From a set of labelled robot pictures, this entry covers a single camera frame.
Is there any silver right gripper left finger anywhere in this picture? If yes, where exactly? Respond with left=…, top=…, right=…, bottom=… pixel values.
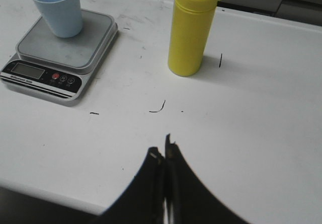
left=92, top=147, right=165, bottom=223

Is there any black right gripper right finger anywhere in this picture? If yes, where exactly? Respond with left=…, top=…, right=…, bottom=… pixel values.
left=165, top=134, right=247, bottom=223

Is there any yellow squeeze bottle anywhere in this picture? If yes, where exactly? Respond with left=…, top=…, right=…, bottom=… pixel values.
left=168, top=0, right=221, bottom=77

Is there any light blue plastic cup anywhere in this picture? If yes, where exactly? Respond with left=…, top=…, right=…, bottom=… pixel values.
left=33, top=0, right=83, bottom=38

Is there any silver digital kitchen scale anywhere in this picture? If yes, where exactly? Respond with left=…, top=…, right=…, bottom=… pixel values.
left=1, top=10, right=118, bottom=106

